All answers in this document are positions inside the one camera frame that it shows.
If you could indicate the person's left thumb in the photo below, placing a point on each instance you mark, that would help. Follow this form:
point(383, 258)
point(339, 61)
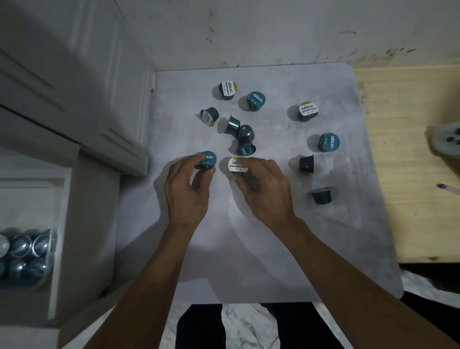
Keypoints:
point(207, 178)

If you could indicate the person's right hand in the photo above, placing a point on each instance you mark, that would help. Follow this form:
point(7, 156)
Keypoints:
point(267, 196)

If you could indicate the blue lid coffee capsule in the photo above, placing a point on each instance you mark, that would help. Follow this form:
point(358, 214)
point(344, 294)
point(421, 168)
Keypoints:
point(321, 195)
point(246, 147)
point(329, 141)
point(246, 131)
point(256, 100)
point(208, 160)
point(233, 124)
point(306, 164)

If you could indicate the pile of blue capsules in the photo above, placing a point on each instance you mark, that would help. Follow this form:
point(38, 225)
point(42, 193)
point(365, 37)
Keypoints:
point(21, 251)

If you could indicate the person's left forearm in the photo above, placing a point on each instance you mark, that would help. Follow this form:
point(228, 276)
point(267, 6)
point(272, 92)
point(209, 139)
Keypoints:
point(154, 287)

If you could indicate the person's right forearm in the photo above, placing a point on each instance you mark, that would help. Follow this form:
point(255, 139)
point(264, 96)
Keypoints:
point(345, 280)

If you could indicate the white lid coffee capsule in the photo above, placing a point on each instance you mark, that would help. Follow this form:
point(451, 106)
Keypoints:
point(308, 110)
point(238, 166)
point(208, 116)
point(228, 90)

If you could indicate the person's right thumb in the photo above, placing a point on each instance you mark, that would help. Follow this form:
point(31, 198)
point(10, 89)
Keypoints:
point(242, 184)

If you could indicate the blue pen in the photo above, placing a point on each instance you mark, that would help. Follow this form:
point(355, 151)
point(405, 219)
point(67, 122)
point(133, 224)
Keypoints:
point(447, 189)

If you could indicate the light wooden table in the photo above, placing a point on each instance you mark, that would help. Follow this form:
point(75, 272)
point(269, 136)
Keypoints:
point(399, 161)

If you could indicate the white shelf unit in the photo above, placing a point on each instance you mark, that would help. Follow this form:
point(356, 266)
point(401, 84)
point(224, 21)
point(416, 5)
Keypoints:
point(86, 223)

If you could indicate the person's left hand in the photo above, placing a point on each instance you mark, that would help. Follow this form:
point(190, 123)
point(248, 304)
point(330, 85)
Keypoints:
point(185, 194)

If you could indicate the white round socket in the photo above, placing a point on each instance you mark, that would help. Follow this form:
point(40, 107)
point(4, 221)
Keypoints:
point(447, 141)

